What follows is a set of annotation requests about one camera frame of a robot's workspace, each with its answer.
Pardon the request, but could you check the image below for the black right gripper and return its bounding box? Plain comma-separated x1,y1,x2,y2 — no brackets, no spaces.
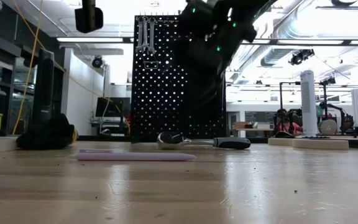
173,30,241,105

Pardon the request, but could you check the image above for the chrome ratchet black handle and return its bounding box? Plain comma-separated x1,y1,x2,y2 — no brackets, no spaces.
156,131,252,151

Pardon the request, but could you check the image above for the light purple pen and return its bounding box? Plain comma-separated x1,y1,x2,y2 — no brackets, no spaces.
75,147,198,162

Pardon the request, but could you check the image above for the black work glove yellow cuff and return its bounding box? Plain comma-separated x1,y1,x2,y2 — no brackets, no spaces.
15,113,80,151

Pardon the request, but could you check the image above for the black pegboard storage bin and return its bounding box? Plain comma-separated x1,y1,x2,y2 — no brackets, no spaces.
196,71,226,119

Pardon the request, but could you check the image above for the black perforated pegboard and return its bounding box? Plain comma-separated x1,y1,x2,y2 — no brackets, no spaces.
131,14,227,144

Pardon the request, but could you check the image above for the person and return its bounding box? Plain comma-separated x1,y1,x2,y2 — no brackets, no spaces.
272,108,304,136

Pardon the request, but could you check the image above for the white tower fan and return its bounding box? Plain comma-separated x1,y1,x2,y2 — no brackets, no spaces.
300,70,318,136

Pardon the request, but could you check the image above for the ceiling light bar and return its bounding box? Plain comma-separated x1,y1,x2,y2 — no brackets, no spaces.
56,37,124,44

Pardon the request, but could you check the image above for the round grey device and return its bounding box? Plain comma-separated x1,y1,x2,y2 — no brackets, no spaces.
316,119,338,136

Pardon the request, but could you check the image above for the black and red robot equipment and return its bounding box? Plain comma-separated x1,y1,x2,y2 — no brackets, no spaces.
336,105,358,138

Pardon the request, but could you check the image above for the tall black tower cabinet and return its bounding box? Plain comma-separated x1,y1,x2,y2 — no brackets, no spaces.
31,48,56,135

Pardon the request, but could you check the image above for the double-prong wire pegboard hook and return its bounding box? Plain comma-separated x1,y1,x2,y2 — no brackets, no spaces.
136,46,161,70

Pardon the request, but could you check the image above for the long wire pegboard tool rack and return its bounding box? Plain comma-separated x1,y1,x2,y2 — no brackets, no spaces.
136,12,186,26

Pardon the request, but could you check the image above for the black pole frame stand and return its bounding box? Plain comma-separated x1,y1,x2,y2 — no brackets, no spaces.
278,81,301,133

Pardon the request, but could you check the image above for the black ceiling-mounted camera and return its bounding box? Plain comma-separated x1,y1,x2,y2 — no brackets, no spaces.
91,55,104,69
288,49,316,67

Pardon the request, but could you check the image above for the black camera on pole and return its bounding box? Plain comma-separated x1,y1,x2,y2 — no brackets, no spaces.
319,75,337,121

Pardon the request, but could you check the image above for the yellow cable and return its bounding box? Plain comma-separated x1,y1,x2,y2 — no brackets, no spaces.
11,0,132,136

